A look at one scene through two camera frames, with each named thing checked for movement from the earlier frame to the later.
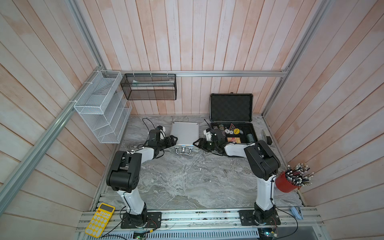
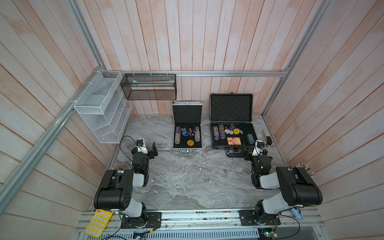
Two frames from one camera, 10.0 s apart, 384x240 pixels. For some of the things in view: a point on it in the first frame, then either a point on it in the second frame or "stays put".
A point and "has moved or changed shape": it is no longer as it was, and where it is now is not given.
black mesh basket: [149, 86] stays put
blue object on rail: [297, 212] stays put
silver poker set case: [187, 133] has moved or changed shape
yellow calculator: [99, 222] stays put
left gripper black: [167, 139] -> [150, 153]
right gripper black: [202, 143] -> [249, 155]
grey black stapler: [267, 138] stays put
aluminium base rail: [301, 223] stays put
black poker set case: [234, 112] stays put
